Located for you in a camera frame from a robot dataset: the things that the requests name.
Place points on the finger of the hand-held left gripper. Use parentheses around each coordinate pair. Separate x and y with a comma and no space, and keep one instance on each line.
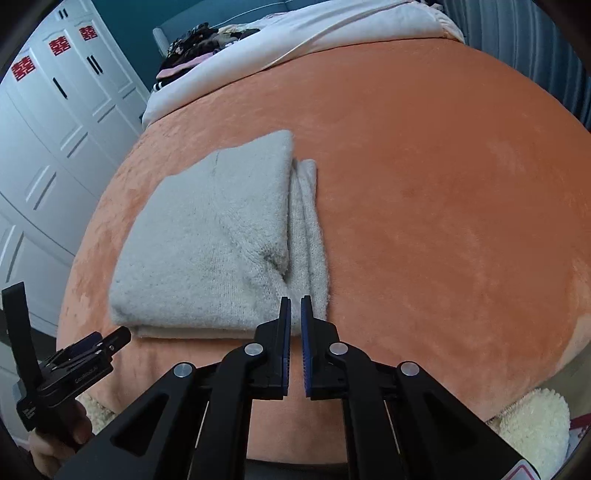
(85,344)
(117,338)

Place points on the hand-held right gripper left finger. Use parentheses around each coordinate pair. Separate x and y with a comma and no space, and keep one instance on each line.
(286,332)

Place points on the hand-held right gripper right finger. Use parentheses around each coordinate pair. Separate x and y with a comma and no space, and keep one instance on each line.
(305,341)

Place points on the beige knit sweater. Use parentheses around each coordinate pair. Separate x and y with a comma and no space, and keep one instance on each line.
(207,230)

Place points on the pile of dark clothes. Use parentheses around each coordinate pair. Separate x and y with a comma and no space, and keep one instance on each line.
(194,46)

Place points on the person's left hand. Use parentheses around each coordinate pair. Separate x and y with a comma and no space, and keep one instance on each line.
(69,427)

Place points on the orange plush blanket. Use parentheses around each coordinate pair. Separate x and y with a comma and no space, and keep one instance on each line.
(438,184)

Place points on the white wardrobe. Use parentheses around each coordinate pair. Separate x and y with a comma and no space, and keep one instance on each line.
(69,115)

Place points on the cream fluffy blanket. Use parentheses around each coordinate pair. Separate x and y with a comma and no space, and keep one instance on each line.
(531,424)

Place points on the red paper decoration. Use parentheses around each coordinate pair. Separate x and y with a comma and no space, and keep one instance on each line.
(24,70)
(87,33)
(59,47)

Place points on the red and white box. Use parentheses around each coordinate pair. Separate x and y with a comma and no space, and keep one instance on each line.
(577,427)

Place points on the white quilt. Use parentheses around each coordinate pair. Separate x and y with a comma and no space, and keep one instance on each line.
(346,27)

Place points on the teal bed headboard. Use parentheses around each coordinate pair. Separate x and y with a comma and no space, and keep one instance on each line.
(231,14)

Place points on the grey striped curtain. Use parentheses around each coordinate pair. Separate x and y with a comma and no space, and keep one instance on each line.
(531,50)

